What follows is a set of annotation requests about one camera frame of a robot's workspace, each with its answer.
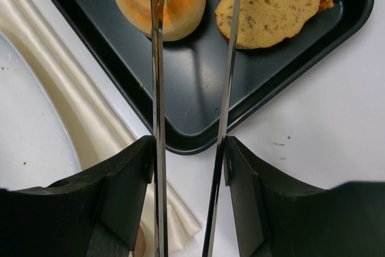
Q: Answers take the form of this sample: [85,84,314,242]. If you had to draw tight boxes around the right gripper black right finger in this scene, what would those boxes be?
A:
[225,137,384,256]

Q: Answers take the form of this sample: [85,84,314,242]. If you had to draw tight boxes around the black baking tray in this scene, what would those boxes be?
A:
[52,0,374,155]

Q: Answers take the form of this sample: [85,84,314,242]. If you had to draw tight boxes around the sliced loaf bread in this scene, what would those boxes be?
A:
[214,0,339,51]

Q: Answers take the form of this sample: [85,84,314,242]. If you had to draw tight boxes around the metal serving tongs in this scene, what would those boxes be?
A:
[150,0,240,256]

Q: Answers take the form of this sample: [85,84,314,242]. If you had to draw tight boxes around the white oval plate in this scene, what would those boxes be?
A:
[1,34,80,190]

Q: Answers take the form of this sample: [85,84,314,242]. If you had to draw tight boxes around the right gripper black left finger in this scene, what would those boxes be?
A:
[1,136,155,256]

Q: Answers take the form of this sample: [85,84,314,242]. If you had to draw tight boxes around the beige cloth placemat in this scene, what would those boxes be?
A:
[0,0,203,257]

